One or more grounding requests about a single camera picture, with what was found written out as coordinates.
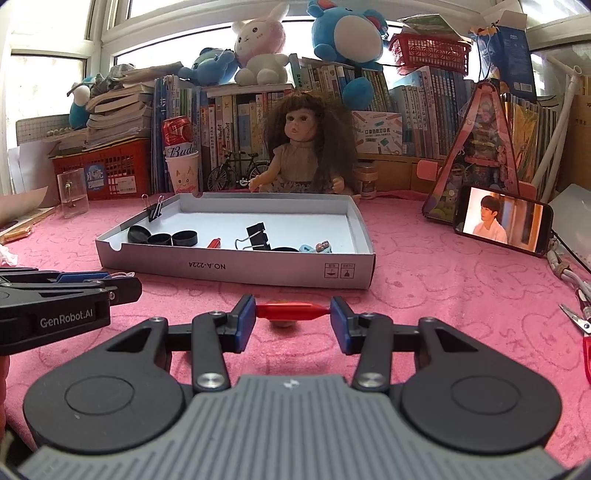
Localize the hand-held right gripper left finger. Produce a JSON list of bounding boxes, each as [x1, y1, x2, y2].
[[106, 295, 257, 393]]

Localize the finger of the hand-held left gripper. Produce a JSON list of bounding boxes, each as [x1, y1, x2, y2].
[[0, 276, 143, 306], [0, 269, 112, 284]]

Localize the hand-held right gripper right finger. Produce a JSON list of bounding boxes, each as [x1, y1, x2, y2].
[[330, 296, 491, 393]]

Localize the red pen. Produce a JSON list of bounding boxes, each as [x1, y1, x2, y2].
[[256, 302, 333, 322]]

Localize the white cardboard box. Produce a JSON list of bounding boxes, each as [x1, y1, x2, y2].
[[95, 192, 376, 290]]

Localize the large black binder clip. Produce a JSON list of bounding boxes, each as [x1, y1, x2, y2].
[[235, 223, 271, 252]]

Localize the flat book with gold item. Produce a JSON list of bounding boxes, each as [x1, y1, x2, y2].
[[0, 205, 56, 245]]

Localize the small black binder clip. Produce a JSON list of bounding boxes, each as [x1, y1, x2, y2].
[[141, 195, 166, 223]]

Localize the brown paper sheet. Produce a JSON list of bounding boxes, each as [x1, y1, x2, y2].
[[0, 185, 49, 227]]

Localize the pink printed tablecloth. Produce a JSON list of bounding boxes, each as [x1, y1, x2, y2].
[[0, 189, 591, 472]]

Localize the large red plastic basket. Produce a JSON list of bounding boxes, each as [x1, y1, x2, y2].
[[50, 138, 153, 200]]

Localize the white paper cup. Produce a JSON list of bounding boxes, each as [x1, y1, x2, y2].
[[165, 150, 201, 195]]

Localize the small brown jar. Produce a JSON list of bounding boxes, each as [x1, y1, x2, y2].
[[355, 161, 379, 199]]

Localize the grid cutting mat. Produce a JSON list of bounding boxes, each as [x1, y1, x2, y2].
[[16, 115, 75, 148]]

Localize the black miniature bicycle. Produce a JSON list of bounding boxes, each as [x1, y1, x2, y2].
[[206, 152, 271, 191]]

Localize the red beer can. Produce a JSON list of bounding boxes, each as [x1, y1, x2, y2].
[[161, 116, 194, 160]]

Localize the brown cardboard shelf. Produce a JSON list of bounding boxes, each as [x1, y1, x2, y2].
[[360, 152, 462, 192]]

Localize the blue white plush toy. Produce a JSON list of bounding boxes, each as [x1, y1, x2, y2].
[[68, 62, 134, 130]]

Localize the stack of worn books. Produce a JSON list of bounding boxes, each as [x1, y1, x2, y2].
[[85, 67, 181, 148]]

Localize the brown-haired doll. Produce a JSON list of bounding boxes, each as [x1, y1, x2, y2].
[[249, 90, 358, 197]]

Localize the black smartphone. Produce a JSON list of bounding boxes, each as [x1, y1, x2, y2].
[[452, 185, 555, 258]]

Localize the white label printer box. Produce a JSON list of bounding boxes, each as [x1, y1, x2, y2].
[[352, 111, 403, 155]]

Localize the row of upright books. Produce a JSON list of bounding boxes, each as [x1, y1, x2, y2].
[[150, 55, 476, 195]]

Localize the pink triangular printed stand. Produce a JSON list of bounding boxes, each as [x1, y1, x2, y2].
[[421, 79, 522, 227]]

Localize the small blue plush toy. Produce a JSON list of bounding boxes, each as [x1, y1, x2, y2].
[[178, 47, 241, 87]]

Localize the white pink bunny plush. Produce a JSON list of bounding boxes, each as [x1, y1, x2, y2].
[[231, 2, 289, 86]]

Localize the large blue plush toy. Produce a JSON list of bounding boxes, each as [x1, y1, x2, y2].
[[307, 0, 389, 112]]

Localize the small red plastic basket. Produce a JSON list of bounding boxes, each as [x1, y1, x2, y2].
[[389, 32, 472, 76]]

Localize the white plastic pipe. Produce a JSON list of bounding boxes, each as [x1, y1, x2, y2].
[[533, 65, 585, 195]]

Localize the tall blue carton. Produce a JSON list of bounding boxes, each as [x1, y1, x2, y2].
[[468, 11, 539, 104]]

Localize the white cable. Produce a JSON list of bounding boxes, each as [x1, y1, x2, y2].
[[547, 240, 591, 296]]

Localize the red-handled scissors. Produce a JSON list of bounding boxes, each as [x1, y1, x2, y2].
[[558, 288, 591, 398]]

